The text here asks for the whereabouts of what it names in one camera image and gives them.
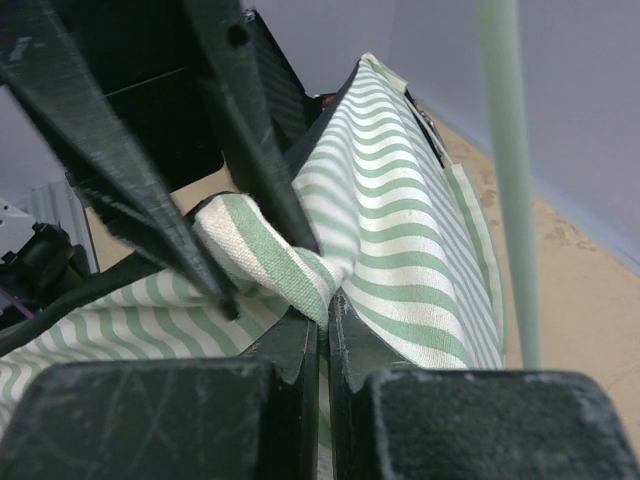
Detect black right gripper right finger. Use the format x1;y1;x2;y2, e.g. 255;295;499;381
329;292;639;479

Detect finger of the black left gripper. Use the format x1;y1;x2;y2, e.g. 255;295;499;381
182;1;319;252
1;1;238;320

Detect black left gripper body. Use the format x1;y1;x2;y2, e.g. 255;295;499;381
51;1;308;191

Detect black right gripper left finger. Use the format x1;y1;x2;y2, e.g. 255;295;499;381
1;319;319;479

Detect green striped pet tent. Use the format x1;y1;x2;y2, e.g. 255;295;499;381
0;52;509;480

